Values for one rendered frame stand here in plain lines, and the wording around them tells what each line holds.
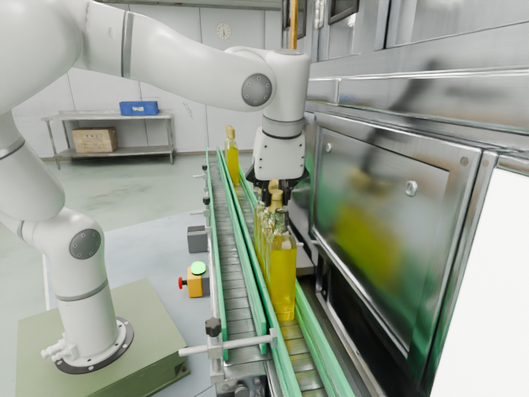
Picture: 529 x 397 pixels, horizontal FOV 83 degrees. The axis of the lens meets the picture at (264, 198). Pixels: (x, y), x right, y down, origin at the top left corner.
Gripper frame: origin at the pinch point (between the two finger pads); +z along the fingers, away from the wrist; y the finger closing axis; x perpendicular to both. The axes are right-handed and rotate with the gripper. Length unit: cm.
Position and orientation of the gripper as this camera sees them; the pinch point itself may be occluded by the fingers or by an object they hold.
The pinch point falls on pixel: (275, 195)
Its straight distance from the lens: 65.3
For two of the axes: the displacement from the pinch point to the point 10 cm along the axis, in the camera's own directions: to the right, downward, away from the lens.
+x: 1.9, 5.9, -7.9
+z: -0.5, 8.1, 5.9
